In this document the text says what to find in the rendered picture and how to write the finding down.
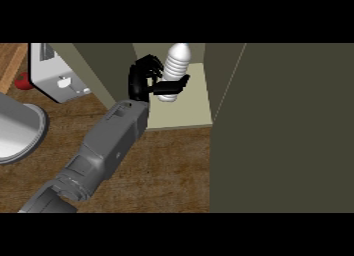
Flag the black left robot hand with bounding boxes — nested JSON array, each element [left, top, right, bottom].
[[129, 54, 192, 103]]

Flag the white toaster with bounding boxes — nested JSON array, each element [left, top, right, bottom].
[[28, 42, 95, 105]]

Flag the white water bottle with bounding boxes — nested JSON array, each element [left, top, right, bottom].
[[157, 42, 195, 104]]

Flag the grey metal pot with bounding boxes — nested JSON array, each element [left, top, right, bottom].
[[0, 85, 52, 165]]

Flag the red tomato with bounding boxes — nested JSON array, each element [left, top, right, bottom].
[[14, 71, 37, 91]]

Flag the pale wooden board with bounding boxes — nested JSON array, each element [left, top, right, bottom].
[[0, 42, 30, 95]]

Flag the olive green cabinet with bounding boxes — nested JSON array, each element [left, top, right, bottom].
[[49, 42, 248, 133]]

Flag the dark olive cabinet door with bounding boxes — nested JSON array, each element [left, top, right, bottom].
[[208, 42, 354, 214]]

